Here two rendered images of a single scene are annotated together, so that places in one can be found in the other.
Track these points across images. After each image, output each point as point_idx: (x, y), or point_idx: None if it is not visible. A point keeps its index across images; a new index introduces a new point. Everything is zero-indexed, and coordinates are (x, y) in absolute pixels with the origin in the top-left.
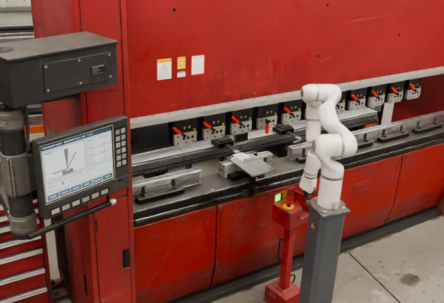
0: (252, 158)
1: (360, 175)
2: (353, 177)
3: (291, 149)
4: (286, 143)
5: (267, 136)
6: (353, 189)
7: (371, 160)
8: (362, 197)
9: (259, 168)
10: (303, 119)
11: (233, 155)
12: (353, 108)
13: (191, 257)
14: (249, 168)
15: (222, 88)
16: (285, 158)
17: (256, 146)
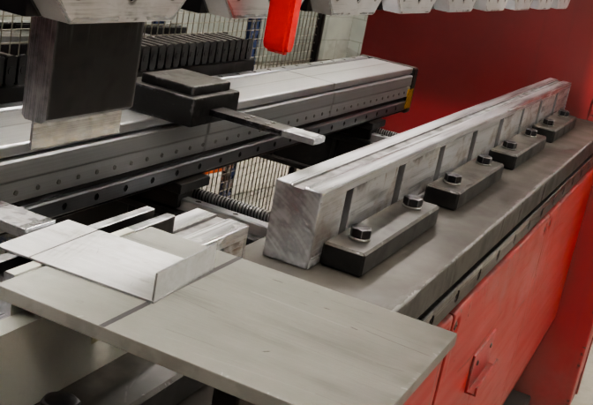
0: (206, 255)
1: (489, 313)
2: (479, 322)
3: (302, 197)
4: (185, 183)
5: (115, 135)
6: (469, 378)
7: (515, 243)
8: (471, 403)
9: (340, 342)
10: (212, 76)
11: (12, 249)
12: None
13: None
14: (258, 356)
15: None
16: (255, 254)
17: (57, 200)
